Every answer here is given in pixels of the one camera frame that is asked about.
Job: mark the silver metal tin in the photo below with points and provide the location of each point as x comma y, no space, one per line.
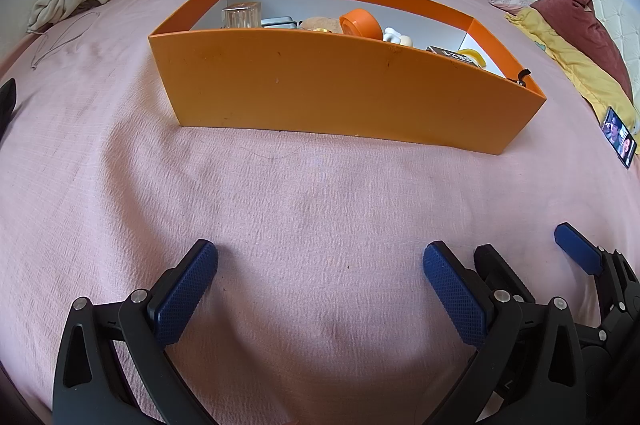
280,23

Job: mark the tan plush toy blue patch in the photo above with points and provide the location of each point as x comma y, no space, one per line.
322,25

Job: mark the yellow pillow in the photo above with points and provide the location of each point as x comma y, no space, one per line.
565,60

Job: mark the smartphone with lit screen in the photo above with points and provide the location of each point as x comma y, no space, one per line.
620,137

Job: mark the small white toy figure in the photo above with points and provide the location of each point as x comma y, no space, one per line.
396,37

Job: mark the orange round case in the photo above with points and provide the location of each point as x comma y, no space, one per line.
360,24

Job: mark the pink bed sheet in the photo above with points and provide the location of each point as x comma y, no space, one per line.
300,215

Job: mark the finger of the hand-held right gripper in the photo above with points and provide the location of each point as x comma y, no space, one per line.
502,270
577,250

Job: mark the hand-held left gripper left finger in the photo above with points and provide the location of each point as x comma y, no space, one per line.
185,295

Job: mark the maroon pillow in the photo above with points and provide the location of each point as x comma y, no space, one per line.
585,35

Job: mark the orange cardboard box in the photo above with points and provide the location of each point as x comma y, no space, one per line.
325,90

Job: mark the brown card box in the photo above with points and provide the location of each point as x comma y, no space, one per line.
450,54

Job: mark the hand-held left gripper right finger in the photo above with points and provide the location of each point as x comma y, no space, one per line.
457,300

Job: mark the clear tape roll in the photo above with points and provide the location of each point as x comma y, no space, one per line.
241,16

